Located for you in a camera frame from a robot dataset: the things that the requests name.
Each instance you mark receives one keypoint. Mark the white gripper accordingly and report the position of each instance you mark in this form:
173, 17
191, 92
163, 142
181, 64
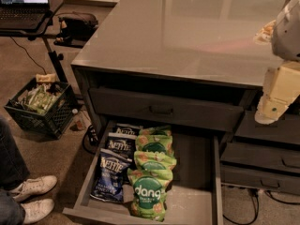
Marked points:
287, 35

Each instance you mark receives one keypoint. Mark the blue kettle chip bag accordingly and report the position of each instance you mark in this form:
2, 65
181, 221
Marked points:
121, 144
127, 129
108, 186

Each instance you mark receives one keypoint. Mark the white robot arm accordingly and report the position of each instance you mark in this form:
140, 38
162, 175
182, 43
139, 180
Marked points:
285, 39

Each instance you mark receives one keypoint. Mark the right upper drawer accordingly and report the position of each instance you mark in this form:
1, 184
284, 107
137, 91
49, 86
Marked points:
285, 130

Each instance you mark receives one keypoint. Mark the right middle drawer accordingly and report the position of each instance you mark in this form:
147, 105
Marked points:
264, 157

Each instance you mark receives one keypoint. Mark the closed top drawer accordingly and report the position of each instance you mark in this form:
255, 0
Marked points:
165, 109

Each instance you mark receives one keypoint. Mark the right lower drawer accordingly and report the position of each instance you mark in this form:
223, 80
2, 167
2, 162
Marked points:
258, 179

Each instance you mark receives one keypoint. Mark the dark grey counter cabinet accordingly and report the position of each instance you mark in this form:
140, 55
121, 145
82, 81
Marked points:
209, 50

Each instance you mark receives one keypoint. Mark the rear green Dang chip bag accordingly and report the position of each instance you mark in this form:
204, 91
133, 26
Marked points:
162, 130

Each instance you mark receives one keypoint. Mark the green dang chip bag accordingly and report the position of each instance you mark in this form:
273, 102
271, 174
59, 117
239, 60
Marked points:
149, 190
155, 143
162, 130
154, 161

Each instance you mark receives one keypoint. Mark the open middle drawer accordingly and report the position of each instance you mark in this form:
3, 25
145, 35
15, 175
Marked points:
194, 197

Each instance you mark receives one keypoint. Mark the front green Dang chip bag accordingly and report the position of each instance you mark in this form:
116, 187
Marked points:
149, 190

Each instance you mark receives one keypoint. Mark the dark bag on stand base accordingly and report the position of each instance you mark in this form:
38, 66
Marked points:
75, 28

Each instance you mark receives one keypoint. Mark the black power adapter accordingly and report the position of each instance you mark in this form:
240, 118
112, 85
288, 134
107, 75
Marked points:
90, 140

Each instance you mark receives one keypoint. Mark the tan snack bar on crate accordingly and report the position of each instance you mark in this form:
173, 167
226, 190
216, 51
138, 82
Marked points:
47, 78

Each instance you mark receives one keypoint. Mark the black plastic crate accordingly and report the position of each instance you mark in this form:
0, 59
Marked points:
52, 123

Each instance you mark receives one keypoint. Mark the green snack bags in crate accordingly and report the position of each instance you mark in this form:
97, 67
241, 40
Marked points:
41, 98

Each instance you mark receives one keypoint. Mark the upper white sneaker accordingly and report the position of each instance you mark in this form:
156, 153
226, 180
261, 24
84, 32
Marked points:
33, 187

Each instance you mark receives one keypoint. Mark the white sneaker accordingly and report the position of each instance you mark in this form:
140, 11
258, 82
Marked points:
33, 187
37, 210

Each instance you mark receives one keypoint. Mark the black laptop stand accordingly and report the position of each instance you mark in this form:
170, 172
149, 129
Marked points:
42, 33

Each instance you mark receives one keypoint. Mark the lower white sneaker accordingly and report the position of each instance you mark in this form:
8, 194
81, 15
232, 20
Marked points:
37, 210

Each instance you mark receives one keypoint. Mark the person's jeans leg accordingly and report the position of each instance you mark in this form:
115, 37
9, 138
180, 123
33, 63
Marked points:
13, 172

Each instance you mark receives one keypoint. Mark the laptop computer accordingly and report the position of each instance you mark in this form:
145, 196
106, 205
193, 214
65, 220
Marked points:
23, 14

